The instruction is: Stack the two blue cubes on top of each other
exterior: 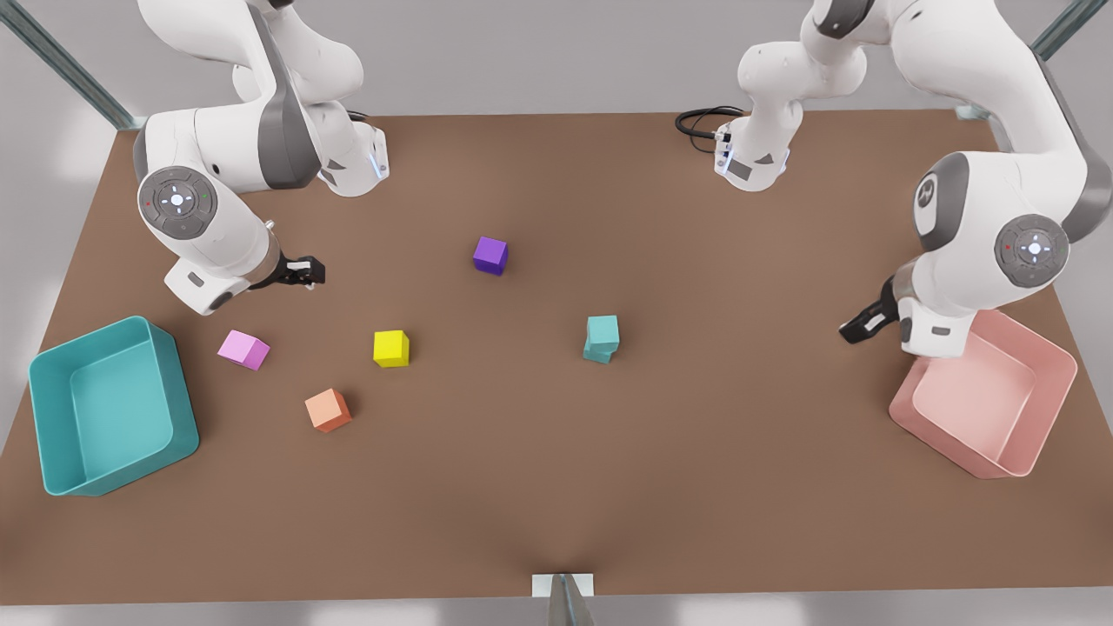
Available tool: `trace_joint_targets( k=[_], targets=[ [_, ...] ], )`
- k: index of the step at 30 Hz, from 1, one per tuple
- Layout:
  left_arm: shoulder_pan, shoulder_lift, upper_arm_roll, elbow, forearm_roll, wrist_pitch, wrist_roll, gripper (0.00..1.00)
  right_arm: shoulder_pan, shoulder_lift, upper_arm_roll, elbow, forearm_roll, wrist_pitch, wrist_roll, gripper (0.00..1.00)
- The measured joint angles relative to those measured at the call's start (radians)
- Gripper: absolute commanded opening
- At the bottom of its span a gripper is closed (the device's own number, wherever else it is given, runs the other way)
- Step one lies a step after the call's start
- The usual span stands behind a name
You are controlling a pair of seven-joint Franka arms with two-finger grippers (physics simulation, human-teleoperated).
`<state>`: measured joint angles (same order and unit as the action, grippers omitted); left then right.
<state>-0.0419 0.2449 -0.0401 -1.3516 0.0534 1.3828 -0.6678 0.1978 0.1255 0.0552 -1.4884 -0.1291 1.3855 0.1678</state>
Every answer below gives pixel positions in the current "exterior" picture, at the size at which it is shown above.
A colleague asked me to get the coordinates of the orange cube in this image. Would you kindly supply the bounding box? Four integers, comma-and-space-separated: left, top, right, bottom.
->
303, 387, 354, 435

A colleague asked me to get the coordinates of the silver frame post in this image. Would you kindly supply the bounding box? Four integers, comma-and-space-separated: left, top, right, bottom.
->
0, 0, 145, 132
955, 0, 1113, 123
531, 572, 596, 626

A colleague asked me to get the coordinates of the pink cube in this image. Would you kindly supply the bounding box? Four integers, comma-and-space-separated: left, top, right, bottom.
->
217, 329, 272, 373

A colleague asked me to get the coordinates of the yellow cube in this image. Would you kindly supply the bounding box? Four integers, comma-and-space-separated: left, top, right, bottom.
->
373, 329, 411, 370

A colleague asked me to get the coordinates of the pink plastic bin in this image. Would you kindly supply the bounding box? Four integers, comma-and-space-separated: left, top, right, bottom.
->
888, 308, 1079, 481

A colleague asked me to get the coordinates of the teal plastic bin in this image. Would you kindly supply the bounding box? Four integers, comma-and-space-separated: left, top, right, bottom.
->
28, 315, 201, 498

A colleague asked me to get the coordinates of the purple cube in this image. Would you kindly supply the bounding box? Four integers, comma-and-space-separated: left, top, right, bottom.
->
472, 236, 510, 277

